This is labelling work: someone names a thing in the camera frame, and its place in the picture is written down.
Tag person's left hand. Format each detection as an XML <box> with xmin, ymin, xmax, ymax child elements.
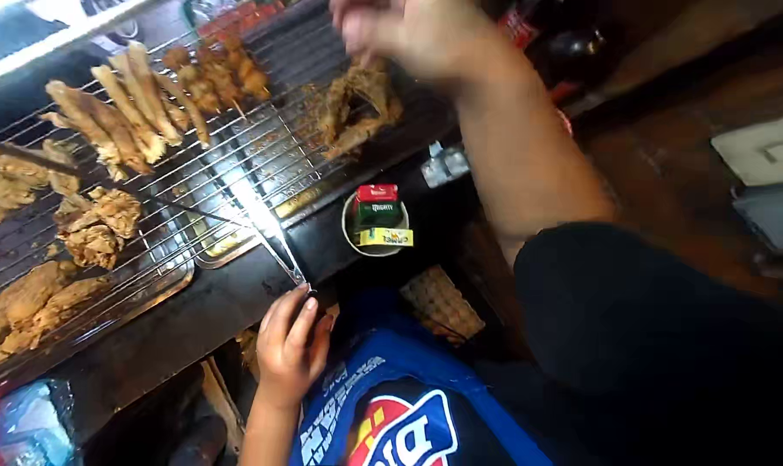
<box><xmin>256</xmin><ymin>282</ymin><xmax>335</xmax><ymax>406</ymax></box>

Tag person's right hand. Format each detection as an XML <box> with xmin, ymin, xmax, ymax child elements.
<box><xmin>330</xmin><ymin>0</ymin><xmax>503</xmax><ymax>85</ymax></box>

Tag metal tongs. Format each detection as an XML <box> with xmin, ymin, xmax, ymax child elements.
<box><xmin>226</xmin><ymin>165</ymin><xmax>318</xmax><ymax>296</ymax></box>

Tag person's right forearm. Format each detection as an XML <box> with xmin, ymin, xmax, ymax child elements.
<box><xmin>455</xmin><ymin>35</ymin><xmax>619</xmax><ymax>269</ymax></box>

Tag person's left forearm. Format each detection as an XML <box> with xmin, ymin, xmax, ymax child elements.
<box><xmin>239</xmin><ymin>387</ymin><xmax>301</xmax><ymax>466</ymax></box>

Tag shallow metal tray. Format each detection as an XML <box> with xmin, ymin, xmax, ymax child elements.
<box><xmin>68</xmin><ymin>206</ymin><xmax>196</xmax><ymax>346</ymax></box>
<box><xmin>178</xmin><ymin>107</ymin><xmax>340</xmax><ymax>270</ymax></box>

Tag hollow fried chicken carcass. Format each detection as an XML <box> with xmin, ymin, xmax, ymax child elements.
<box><xmin>301</xmin><ymin>60</ymin><xmax>404</xmax><ymax>161</ymax></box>

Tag white round tub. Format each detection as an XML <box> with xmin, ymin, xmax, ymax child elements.
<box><xmin>341</xmin><ymin>186</ymin><xmax>410</xmax><ymax>258</ymax></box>

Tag person's body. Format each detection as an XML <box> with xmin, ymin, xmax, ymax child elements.
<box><xmin>290</xmin><ymin>223</ymin><xmax>783</xmax><ymax>466</ymax></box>

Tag yellow cigarette pack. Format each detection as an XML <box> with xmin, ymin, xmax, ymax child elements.
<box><xmin>357</xmin><ymin>227</ymin><xmax>414</xmax><ymax>248</ymax></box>

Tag fried meat skewer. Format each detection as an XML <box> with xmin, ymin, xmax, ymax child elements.
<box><xmin>220</xmin><ymin>34</ymin><xmax>271</xmax><ymax>102</ymax></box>
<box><xmin>163</xmin><ymin>47</ymin><xmax>221</xmax><ymax>116</ymax></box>
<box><xmin>196</xmin><ymin>39</ymin><xmax>246</xmax><ymax>119</ymax></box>

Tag brown egg carton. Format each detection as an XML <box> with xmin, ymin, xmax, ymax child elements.
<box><xmin>399</xmin><ymin>264</ymin><xmax>487</xmax><ymax>341</ymax></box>

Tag red container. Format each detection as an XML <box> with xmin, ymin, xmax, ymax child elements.
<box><xmin>196</xmin><ymin>0</ymin><xmax>285</xmax><ymax>41</ymax></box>

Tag dark thin rod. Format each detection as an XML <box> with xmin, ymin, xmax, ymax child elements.
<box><xmin>0</xmin><ymin>132</ymin><xmax>253</xmax><ymax>230</ymax></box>

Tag dark green cigarette pack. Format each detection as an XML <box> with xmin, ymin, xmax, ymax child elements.
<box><xmin>354</xmin><ymin>200</ymin><xmax>403</xmax><ymax>227</ymax></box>

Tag red cigarette pack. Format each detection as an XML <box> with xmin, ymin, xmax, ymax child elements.
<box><xmin>356</xmin><ymin>184</ymin><xmax>399</xmax><ymax>203</ymax></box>

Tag red labelled bottle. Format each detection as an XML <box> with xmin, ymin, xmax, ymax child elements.
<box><xmin>497</xmin><ymin>5</ymin><xmax>540</xmax><ymax>51</ymax></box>

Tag crumpled fried chicken piece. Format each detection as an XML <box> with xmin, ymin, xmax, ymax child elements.
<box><xmin>55</xmin><ymin>186</ymin><xmax>144</xmax><ymax>271</ymax></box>

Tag dark shiny round object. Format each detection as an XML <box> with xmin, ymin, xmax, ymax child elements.
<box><xmin>539</xmin><ymin>26</ymin><xmax>606</xmax><ymax>77</ymax></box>

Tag large fried chicken pieces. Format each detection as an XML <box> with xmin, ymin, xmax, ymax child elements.
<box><xmin>0</xmin><ymin>260</ymin><xmax>113</xmax><ymax>381</ymax></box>

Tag row of long fried pieces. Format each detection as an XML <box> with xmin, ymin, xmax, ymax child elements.
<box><xmin>41</xmin><ymin>41</ymin><xmax>211</xmax><ymax>181</ymax></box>

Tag blue and white plastic bag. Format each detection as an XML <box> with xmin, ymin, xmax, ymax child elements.
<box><xmin>0</xmin><ymin>378</ymin><xmax>75</xmax><ymax>466</ymax></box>

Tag flat fried chicken piece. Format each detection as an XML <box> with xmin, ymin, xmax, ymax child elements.
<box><xmin>0</xmin><ymin>139</ymin><xmax>80</xmax><ymax>229</ymax></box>

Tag beige plastic object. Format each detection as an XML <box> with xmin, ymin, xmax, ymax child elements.
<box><xmin>710</xmin><ymin>113</ymin><xmax>783</xmax><ymax>187</ymax></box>

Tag grey plastic object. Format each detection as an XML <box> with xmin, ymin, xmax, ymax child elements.
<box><xmin>732</xmin><ymin>181</ymin><xmax>783</xmax><ymax>256</ymax></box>

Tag metal wire rack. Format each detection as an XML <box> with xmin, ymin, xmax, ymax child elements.
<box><xmin>0</xmin><ymin>0</ymin><xmax>340</xmax><ymax>383</ymax></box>

